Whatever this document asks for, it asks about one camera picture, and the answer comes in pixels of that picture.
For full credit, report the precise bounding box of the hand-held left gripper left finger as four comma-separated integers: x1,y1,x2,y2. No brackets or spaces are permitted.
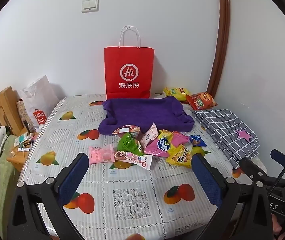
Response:
6,152,90,240

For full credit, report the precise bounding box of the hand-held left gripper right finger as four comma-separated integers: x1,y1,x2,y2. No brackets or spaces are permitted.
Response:
191,153,274,240

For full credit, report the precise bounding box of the pink square snack packet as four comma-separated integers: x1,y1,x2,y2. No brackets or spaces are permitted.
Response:
88,145,115,165

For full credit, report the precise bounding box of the yellow snack packet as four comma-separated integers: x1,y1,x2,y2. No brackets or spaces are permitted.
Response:
166,145,193,169

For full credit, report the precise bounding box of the small blue snack packet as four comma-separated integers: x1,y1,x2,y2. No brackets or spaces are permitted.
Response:
189,135,207,147

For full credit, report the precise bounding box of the pink and yellow snack bag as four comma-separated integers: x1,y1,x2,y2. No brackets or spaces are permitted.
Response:
144,129,190,157

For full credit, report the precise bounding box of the green snack packet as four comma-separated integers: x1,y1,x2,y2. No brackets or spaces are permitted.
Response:
118,132,145,157

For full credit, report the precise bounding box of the lychee print snack packet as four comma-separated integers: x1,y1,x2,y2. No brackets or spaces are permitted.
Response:
130,154,153,171

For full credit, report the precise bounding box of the pink cartoon print snack packet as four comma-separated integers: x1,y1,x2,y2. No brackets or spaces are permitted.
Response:
113,124,142,140

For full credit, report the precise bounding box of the pale pink snack packet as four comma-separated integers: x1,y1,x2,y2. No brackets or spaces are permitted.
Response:
139,122,158,147

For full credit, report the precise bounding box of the purple cloth tray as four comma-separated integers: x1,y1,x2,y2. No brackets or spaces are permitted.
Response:
98,96,195,136

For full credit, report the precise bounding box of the grey checked folded cloth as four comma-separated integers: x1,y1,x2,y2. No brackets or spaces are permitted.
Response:
191,109,260,169

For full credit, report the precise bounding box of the floral pink snack packet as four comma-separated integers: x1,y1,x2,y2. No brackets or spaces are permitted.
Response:
114,151,135,161

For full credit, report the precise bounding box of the wooden nightstand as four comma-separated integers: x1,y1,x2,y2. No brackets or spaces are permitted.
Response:
7,130,40,172

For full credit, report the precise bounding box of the fruit print tablecloth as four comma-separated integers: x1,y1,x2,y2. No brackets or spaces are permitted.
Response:
18,94,266,240

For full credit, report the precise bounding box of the small teal white box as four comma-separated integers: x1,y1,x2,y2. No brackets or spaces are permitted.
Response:
14,132,29,147

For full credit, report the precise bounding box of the light green blanket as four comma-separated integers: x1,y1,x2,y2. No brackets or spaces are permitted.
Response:
0,135,20,230

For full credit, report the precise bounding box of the brown patterned paper bag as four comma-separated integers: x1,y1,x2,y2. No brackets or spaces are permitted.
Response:
16,100,37,133

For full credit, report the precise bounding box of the orange red snack bag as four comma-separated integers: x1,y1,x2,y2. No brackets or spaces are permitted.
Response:
185,92,218,111

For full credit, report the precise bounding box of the white plastic shopping bag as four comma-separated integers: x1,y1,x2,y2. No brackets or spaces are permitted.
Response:
21,75,59,133

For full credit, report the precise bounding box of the yellow chip bag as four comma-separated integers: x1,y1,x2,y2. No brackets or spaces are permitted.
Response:
163,87,191,102

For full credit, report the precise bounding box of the wooden bed headboard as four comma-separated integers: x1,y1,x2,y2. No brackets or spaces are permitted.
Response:
0,87,24,135

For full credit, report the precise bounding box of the red paper bag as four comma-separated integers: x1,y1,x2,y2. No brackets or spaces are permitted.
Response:
104,26,155,100

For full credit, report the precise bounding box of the brown wooden door frame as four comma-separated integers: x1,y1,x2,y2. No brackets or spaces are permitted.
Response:
206,0,230,98

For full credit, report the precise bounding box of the white light switch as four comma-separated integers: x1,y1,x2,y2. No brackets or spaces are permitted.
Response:
81,0,100,13

